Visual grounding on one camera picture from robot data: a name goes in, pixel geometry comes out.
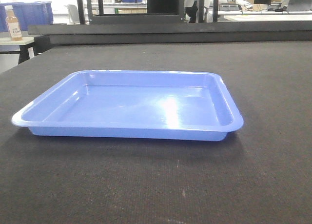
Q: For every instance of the black metal rack frame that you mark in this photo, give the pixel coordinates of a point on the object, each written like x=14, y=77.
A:
x=144, y=11

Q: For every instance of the blue plastic tray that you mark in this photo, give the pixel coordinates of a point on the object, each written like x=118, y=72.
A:
x=175, y=105

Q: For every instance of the grey side table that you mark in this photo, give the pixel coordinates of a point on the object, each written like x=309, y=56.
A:
x=24, y=45

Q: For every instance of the orange juice bottle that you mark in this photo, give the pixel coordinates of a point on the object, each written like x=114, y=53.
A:
x=13, y=24

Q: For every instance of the blue storage crate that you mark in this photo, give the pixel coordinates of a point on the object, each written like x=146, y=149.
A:
x=28, y=13

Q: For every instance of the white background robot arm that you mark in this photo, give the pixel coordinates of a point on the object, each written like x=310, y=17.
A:
x=243, y=3

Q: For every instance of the white background work table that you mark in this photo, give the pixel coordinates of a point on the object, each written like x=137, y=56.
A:
x=266, y=15

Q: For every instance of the grey laptop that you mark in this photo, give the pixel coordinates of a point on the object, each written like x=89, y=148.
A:
x=299, y=5

